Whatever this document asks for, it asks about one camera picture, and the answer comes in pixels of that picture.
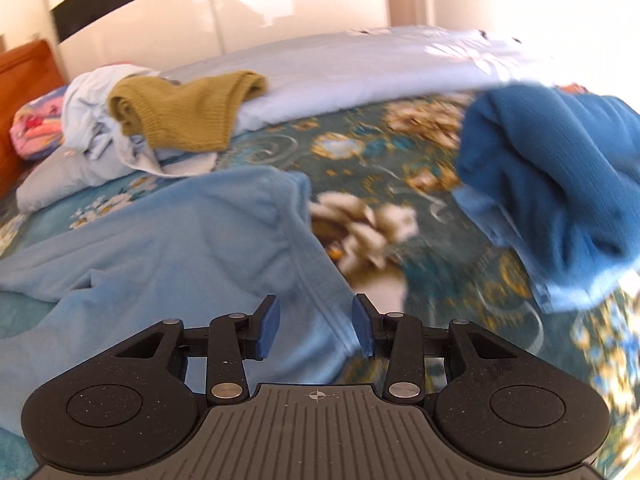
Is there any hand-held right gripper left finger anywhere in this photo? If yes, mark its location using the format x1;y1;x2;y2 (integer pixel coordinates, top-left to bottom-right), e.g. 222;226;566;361
114;294;281;407

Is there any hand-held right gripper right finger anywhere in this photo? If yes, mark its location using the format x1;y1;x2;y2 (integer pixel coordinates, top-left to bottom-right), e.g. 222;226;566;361
351;292;517;404

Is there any light blue fleece garment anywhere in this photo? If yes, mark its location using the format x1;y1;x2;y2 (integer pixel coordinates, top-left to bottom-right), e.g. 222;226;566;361
0;166;362;442

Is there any dark blue garment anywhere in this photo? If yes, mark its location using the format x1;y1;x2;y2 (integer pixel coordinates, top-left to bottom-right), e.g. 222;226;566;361
451;83;640;314

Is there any teal floral blanket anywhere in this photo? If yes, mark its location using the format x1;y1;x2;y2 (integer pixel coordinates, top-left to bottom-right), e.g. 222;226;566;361
0;85;640;480

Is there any mustard knit sweater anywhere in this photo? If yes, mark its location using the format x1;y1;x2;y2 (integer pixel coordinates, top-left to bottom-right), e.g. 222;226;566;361
108;70;269;154

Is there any folded pale blue floral quilt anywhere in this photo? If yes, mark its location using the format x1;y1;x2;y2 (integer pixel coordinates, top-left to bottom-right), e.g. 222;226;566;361
160;25;568;134

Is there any crumpled pale blue shirt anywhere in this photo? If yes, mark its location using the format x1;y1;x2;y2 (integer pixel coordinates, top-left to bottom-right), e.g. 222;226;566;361
62;65;219;179

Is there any pink floral pillow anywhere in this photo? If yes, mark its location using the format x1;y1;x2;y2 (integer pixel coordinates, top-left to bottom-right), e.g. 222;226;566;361
9;85;71;162

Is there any white wardrobe with black stripe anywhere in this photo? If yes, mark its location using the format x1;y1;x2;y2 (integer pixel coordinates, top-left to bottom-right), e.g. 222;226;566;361
39;0;397;80

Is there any wooden headboard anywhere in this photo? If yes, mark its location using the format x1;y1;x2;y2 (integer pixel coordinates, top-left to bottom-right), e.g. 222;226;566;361
0;40;69;200

